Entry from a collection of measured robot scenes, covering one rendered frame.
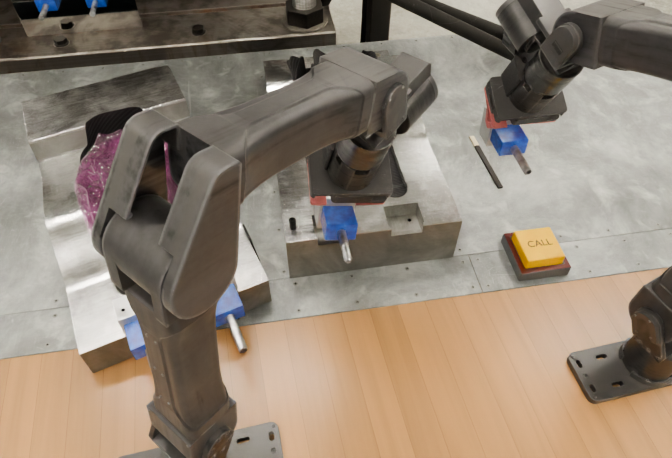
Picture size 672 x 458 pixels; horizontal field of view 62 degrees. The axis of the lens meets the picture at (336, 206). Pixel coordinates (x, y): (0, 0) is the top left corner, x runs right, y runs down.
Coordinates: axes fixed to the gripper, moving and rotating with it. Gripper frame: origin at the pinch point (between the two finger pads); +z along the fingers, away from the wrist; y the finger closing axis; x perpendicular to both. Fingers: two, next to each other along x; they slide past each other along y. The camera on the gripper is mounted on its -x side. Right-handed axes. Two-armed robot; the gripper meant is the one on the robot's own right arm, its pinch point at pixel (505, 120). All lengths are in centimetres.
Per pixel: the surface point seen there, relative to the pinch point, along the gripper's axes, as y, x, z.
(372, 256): 23.5, 17.8, 4.3
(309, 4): 23, -49, 38
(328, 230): 30.5, 15.2, -7.1
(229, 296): 44.7, 21.4, -2.2
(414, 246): 17.1, 17.3, 3.2
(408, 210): 17.1, 11.8, 2.5
